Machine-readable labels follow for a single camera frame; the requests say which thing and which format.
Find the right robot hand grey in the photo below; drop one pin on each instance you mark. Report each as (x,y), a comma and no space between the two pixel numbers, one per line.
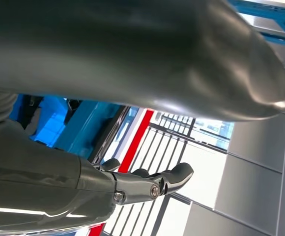
(133,49)

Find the red barrier belt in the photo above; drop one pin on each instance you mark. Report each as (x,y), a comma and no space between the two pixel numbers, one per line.
(137,140)

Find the window with dark bars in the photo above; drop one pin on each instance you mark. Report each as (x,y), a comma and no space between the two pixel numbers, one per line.
(206,169)

